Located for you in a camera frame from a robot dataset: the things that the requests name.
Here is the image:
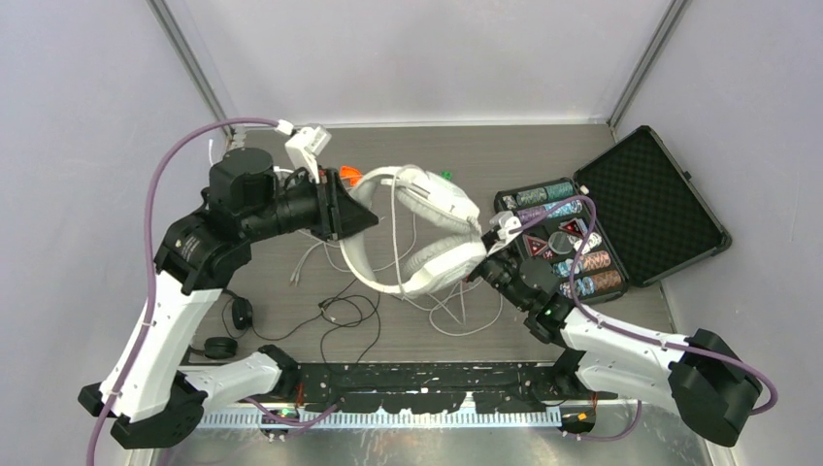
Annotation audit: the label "red black triangular button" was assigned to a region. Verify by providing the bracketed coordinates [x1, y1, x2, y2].
[559, 218, 588, 238]

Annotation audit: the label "purple poker chip row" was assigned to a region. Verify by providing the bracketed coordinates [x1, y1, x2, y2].
[514, 204, 547, 225]

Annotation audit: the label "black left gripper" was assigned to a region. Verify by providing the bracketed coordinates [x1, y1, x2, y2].
[242, 164, 379, 243]

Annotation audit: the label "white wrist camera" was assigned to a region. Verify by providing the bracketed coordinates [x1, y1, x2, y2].
[284, 125, 332, 183]
[481, 211, 522, 256]

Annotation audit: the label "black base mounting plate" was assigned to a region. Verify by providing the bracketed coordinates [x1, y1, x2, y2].
[238, 361, 618, 416]

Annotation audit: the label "blue poker chip row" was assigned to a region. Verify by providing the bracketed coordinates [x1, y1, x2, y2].
[543, 200, 583, 218]

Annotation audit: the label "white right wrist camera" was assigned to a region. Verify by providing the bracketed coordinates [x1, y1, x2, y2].
[481, 211, 522, 256]

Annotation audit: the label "clear round dealer button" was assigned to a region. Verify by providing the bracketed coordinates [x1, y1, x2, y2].
[547, 231, 576, 254]

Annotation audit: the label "black on-ear headphones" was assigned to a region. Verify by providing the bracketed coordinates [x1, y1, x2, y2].
[188, 289, 253, 360]

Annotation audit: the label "small white headphones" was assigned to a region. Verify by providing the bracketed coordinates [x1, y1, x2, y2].
[273, 166, 294, 178]

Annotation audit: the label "large white grey headphones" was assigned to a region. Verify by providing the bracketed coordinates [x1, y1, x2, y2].
[340, 165, 487, 298]

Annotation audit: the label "orange curved plastic piece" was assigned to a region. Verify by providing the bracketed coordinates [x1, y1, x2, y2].
[339, 165, 363, 188]

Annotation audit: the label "thin black headphone cable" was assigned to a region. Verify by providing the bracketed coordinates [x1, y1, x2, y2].
[221, 273, 383, 375]

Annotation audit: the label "triangular all-in button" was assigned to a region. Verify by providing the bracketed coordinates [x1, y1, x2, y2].
[522, 235, 549, 257]

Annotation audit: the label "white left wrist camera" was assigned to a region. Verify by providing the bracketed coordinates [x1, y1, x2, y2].
[284, 125, 332, 183]

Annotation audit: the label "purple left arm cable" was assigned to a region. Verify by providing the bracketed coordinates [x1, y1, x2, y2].
[84, 116, 294, 466]

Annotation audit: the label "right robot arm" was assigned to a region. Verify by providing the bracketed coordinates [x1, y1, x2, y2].
[469, 256, 775, 447]

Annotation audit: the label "black poker chip case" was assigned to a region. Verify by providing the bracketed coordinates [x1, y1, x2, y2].
[493, 125, 732, 305]

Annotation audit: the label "white ten poker chip stack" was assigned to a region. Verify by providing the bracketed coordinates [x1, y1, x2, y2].
[573, 232, 603, 254]

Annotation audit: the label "grey headphone cable with USB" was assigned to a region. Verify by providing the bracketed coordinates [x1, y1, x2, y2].
[382, 177, 506, 338]

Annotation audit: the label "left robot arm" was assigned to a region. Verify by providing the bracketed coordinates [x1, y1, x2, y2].
[79, 149, 379, 449]

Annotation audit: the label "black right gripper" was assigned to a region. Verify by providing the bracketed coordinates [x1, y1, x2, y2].
[443, 229, 531, 311]

